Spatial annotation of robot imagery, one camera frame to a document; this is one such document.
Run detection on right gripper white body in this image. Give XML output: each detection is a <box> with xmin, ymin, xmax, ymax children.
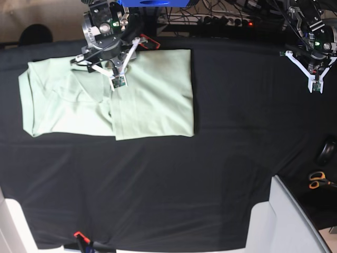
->
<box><xmin>88</xmin><ymin>37</ymin><xmax>140</xmax><ymax>91</ymax></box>

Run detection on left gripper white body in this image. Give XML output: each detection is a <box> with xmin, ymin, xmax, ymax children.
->
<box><xmin>280</xmin><ymin>50</ymin><xmax>336</xmax><ymax>93</ymax></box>

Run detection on light green T-shirt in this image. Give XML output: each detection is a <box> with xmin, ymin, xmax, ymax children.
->
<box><xmin>18</xmin><ymin>50</ymin><xmax>194</xmax><ymax>140</ymax></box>

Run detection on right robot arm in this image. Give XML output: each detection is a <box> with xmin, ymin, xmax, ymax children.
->
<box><xmin>71</xmin><ymin>1</ymin><xmax>148</xmax><ymax>90</ymax></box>

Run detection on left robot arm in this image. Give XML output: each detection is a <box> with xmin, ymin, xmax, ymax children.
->
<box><xmin>272</xmin><ymin>1</ymin><xmax>336</xmax><ymax>93</ymax></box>

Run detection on black table cloth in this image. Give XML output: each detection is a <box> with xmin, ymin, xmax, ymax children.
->
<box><xmin>1</xmin><ymin>37</ymin><xmax>336</xmax><ymax>252</ymax></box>

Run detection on black computer mouse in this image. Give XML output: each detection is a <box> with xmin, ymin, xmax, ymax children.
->
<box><xmin>317</xmin><ymin>142</ymin><xmax>336</xmax><ymax>166</ymax></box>

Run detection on blue box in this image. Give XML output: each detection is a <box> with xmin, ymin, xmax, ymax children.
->
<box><xmin>117</xmin><ymin>0</ymin><xmax>199</xmax><ymax>7</ymax></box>

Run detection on red clamp bottom edge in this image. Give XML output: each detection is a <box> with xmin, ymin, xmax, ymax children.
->
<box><xmin>73</xmin><ymin>231</ymin><xmax>116</xmax><ymax>253</ymax></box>

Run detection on white bin left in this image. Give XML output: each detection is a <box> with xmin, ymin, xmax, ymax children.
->
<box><xmin>1</xmin><ymin>194</ymin><xmax>65</xmax><ymax>253</ymax></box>

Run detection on orange handled scissors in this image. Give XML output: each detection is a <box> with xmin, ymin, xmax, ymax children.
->
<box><xmin>309</xmin><ymin>171</ymin><xmax>336</xmax><ymax>190</ymax></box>

